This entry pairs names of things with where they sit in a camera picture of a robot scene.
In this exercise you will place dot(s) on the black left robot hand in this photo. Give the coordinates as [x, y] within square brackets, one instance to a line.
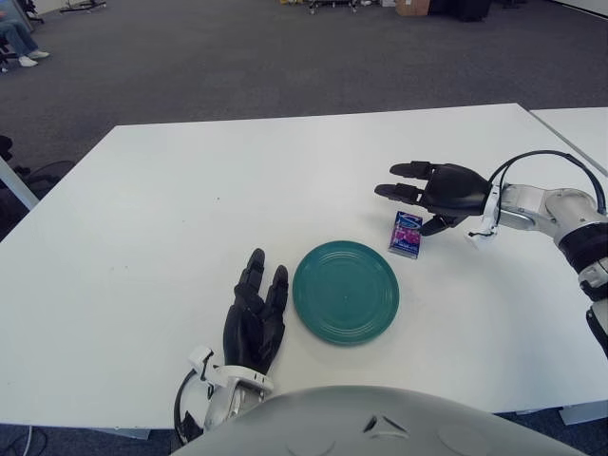
[249, 332]

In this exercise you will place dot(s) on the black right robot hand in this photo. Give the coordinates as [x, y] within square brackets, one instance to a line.
[458, 190]

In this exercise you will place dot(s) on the purple blue gum pack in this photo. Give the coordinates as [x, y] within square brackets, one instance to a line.
[404, 237]

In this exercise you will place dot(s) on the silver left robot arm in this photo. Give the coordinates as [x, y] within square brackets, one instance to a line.
[228, 394]

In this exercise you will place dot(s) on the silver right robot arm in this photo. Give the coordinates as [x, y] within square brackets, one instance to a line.
[565, 209]

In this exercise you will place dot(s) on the green round plate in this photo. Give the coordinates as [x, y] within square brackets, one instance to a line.
[346, 293]

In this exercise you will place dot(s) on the grey robot torso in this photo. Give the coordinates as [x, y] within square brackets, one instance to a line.
[332, 427]

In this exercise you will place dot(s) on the white rectangular table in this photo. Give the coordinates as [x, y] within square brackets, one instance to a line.
[190, 214]
[579, 133]

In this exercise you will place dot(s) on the black cabinet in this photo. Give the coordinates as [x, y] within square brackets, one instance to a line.
[461, 9]

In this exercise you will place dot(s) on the brown cardboard box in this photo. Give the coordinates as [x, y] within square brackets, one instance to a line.
[412, 5]

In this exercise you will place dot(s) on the metal wheeled rack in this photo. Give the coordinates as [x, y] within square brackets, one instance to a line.
[332, 5]

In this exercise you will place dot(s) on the white table leg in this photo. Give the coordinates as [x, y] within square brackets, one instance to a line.
[19, 185]

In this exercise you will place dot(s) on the black stand base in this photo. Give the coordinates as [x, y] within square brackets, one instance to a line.
[83, 5]

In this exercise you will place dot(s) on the seated person in jeans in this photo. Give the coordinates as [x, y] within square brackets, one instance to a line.
[21, 38]

